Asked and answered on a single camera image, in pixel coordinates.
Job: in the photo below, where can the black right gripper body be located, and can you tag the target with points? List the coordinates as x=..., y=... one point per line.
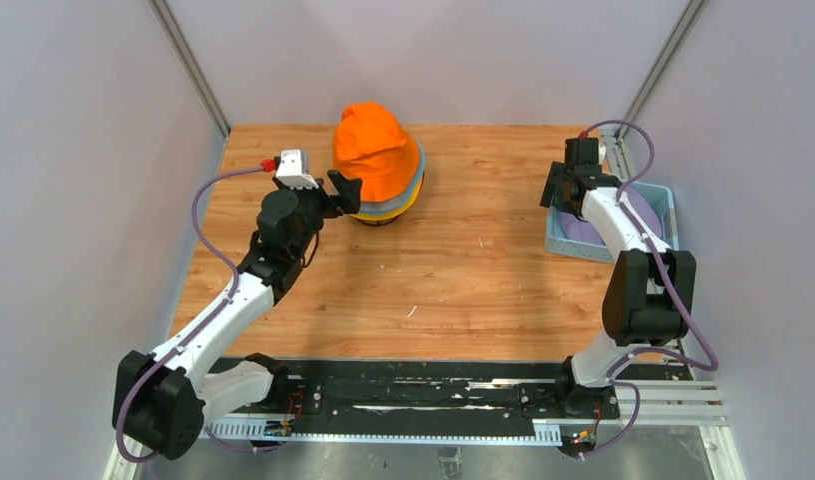
x=554, y=195

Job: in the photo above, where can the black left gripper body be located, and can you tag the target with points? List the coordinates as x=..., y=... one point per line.
x=322, y=206

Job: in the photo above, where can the lavender hat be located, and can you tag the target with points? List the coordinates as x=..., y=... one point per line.
x=578, y=230

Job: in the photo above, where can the light blue bucket hat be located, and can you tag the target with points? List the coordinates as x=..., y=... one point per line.
x=420, y=172

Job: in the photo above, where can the yellow bucket hat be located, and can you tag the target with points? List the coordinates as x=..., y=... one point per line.
x=415, y=190

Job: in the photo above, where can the orange hat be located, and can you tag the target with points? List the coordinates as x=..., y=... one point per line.
x=370, y=144

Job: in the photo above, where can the grey hat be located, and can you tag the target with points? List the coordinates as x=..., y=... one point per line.
x=396, y=203

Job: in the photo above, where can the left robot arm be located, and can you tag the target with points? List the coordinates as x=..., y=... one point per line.
x=228, y=311

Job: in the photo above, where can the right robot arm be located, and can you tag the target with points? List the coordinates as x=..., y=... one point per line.
x=651, y=288

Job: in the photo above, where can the light blue plastic basket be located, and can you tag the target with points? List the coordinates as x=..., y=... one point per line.
x=660, y=199

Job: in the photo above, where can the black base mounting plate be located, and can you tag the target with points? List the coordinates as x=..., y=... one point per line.
x=415, y=401

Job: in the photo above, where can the aluminium frame rail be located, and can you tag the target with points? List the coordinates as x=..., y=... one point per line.
x=670, y=425

